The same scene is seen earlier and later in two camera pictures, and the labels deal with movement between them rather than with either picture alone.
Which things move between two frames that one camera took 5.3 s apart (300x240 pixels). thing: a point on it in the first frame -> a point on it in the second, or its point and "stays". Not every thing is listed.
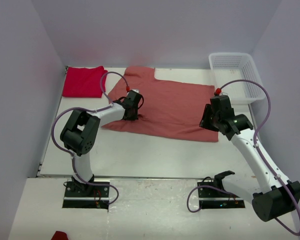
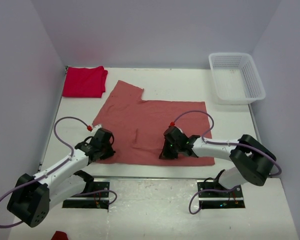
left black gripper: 133,117 -> 109,153
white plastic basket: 227,67 stays
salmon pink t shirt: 171,111 -> 138,126
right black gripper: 204,122 -> 166,154
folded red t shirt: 84,82 stays
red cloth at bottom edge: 59,235 stays
